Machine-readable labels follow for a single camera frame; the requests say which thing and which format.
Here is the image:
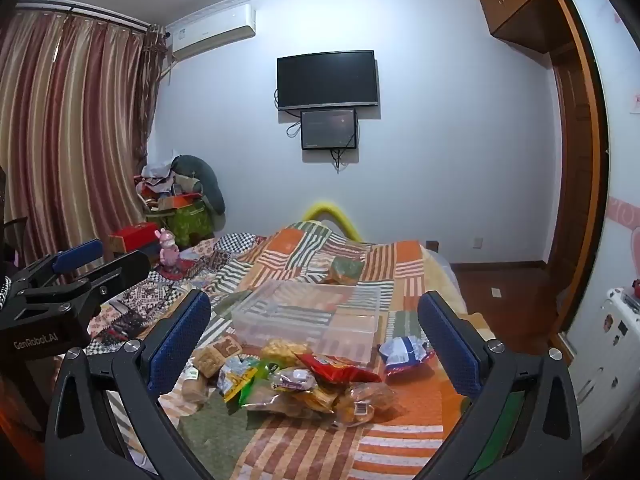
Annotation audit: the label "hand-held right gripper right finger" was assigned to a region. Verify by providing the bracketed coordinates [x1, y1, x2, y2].
[417, 290, 583, 480]

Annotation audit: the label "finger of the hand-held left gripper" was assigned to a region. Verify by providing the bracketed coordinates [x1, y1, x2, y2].
[25, 249, 152, 320]
[15, 238, 105, 287]

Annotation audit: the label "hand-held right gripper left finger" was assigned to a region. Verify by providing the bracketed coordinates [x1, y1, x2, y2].
[45, 287, 213, 480]

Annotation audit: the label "brown rice cake packet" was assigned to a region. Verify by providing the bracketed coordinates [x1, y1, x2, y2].
[192, 337, 244, 378]

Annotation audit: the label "blue white snack bag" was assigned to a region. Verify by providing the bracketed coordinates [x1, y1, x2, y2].
[378, 335, 437, 378]

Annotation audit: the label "clear bread bag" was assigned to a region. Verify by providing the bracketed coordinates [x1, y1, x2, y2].
[179, 370, 211, 404]

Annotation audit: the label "green white snack packet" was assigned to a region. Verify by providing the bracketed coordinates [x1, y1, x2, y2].
[217, 355, 266, 406]

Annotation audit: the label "clear bag of buns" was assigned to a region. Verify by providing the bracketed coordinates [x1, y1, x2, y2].
[332, 382, 397, 429]

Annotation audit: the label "red snack bag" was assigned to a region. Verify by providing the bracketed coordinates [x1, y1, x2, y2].
[295, 352, 383, 385]

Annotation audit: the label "purple label snack packet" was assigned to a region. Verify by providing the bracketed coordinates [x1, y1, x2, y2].
[270, 367, 319, 392]

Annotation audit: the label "clear plastic container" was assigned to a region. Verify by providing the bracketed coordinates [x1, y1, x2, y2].
[231, 280, 382, 366]

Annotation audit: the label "checkered patterned quilt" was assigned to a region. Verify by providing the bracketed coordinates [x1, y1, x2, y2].
[89, 232, 268, 358]

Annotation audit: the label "red box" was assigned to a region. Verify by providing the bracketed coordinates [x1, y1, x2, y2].
[109, 222, 163, 255]

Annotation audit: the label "pink plush toy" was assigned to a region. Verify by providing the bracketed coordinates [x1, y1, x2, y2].
[156, 227, 181, 267]

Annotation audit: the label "green printed box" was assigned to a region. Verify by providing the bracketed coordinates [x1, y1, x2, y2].
[146, 199, 213, 248]

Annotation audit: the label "pile of clothes and boxes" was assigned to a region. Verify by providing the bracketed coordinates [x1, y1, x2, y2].
[134, 160, 206, 216]

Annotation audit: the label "striped brown curtain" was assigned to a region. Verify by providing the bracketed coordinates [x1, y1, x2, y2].
[0, 2, 166, 286]

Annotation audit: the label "grey green cushion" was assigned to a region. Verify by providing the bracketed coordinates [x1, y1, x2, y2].
[171, 155, 227, 217]

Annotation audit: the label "white cabinet with stickers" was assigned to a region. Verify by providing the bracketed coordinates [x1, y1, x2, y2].
[567, 285, 640, 456]

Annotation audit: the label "yellow foam tube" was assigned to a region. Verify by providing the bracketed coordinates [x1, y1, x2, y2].
[301, 201, 362, 242]

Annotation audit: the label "white air conditioner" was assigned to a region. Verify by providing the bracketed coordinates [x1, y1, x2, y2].
[166, 3, 257, 59]

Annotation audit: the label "white door with pink print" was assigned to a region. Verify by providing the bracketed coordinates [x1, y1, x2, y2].
[564, 0, 640, 343]

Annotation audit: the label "black monitor cables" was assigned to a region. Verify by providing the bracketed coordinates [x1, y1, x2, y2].
[273, 89, 362, 175]

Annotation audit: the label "small black wall monitor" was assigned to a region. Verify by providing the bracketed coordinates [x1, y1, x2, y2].
[300, 108, 358, 150]

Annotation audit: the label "black wall television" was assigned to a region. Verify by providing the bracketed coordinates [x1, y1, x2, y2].
[276, 50, 377, 112]

